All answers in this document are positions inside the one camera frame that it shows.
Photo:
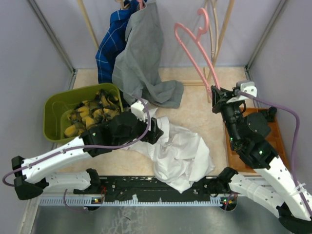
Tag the light wooden hanger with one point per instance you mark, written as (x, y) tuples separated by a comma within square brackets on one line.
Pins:
[(213, 29)]

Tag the dark rolled cloth in tray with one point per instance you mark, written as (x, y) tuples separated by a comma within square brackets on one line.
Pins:
[(271, 113)]

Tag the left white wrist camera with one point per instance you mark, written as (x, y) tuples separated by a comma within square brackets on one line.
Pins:
[(138, 110)]

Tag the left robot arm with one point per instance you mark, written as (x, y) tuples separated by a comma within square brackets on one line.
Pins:
[(34, 176)]

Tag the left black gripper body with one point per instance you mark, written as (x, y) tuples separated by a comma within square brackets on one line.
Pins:
[(150, 136)]

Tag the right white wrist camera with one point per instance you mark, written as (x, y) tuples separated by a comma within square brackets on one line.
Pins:
[(242, 91)]

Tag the white shirt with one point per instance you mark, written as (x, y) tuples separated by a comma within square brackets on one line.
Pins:
[(180, 157)]

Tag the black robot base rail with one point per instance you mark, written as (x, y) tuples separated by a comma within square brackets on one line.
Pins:
[(146, 191)]

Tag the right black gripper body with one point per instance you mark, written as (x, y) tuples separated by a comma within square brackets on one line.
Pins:
[(221, 105)]

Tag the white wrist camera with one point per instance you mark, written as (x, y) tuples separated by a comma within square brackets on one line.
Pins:
[(242, 91), (138, 110)]

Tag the olive green plastic basket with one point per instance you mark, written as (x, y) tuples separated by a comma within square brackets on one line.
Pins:
[(58, 106)]

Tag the yellow plaid flannel shirt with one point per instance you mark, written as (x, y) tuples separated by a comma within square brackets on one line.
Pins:
[(90, 113)]

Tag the wooden clothes rack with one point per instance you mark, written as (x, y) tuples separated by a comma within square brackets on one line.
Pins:
[(195, 38)]

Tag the blue plaid hanging shirt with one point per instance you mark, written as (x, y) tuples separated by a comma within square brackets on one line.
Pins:
[(114, 42)]

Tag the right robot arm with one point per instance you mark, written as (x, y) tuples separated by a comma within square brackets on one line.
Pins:
[(289, 201)]

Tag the grey shirt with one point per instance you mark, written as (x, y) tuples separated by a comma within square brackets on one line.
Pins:
[(135, 71)]

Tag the wooden compartment tray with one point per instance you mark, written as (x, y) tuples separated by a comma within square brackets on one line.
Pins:
[(274, 138)]

